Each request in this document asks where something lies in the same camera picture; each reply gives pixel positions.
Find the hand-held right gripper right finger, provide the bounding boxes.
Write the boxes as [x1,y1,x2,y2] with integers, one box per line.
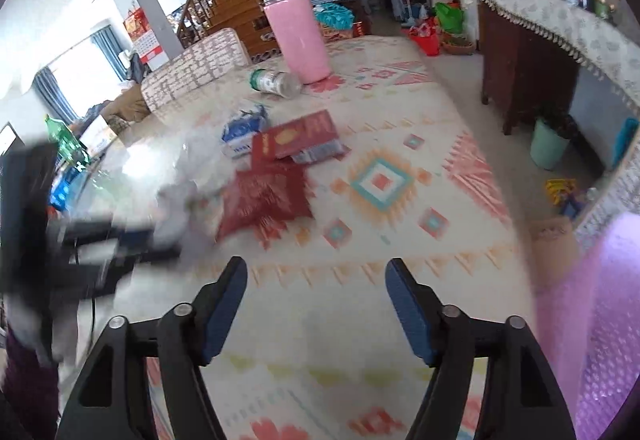
[385,257,576,440]

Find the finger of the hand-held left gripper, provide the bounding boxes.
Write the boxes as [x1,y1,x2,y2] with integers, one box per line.
[114,241,184,267]
[65,217,157,242]

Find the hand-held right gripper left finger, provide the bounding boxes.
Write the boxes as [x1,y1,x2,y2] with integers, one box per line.
[55,256,249,440]

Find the white plastic bag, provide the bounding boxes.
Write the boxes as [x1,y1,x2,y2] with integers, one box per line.
[155,134,237,267]

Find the dark red bag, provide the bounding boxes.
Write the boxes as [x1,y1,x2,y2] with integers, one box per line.
[216,165,315,241]

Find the small patterned box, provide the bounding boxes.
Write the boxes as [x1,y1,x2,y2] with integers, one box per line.
[290,142,351,166]

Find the red booklet box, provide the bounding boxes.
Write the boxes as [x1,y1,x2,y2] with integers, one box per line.
[251,110,346,166]

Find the purple plastic basket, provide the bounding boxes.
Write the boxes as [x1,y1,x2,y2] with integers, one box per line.
[532,212,640,440]

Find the person's left forearm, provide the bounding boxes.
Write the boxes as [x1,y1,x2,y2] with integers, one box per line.
[0,325,61,440]

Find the blue box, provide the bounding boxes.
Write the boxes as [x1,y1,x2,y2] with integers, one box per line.
[49,170,81,211]

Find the patterned tablecloth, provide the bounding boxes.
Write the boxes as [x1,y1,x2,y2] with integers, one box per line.
[60,35,539,440]

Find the green plastic bottle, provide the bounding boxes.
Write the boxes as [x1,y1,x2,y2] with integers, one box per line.
[45,115,91,166]

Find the brown sofa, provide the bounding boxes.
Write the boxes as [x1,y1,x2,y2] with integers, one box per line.
[107,85,151,124]

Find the blue curtain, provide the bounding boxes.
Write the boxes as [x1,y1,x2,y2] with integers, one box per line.
[90,27,126,84]
[34,67,79,124]

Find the blue and white tissue packet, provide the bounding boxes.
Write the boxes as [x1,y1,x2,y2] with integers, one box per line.
[221,104,271,159]

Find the patterned chair back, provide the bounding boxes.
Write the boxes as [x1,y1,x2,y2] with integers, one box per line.
[140,27,251,114]

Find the yellow and blue toy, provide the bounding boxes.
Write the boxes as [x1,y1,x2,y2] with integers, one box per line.
[545,177,586,216]

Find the small bottle with green cap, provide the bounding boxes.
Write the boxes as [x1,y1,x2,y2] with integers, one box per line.
[250,68,303,98]

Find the green waste bin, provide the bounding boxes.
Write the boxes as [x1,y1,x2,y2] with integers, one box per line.
[530,117,571,171]

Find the pink thermos bottle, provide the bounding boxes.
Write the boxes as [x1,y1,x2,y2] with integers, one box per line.
[260,0,332,85]

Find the red basket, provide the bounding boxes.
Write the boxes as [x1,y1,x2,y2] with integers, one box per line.
[410,17,442,57]

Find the dark wooden sideboard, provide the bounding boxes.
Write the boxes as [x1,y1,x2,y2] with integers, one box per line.
[477,2,582,136]
[470,0,640,121]

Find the green bag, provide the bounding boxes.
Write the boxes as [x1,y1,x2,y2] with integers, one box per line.
[434,1,466,35]

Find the teal bag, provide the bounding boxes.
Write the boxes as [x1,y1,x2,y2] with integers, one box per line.
[315,4,354,29]

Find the red wall calendar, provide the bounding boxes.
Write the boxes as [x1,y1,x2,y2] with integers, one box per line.
[122,7,164,71]

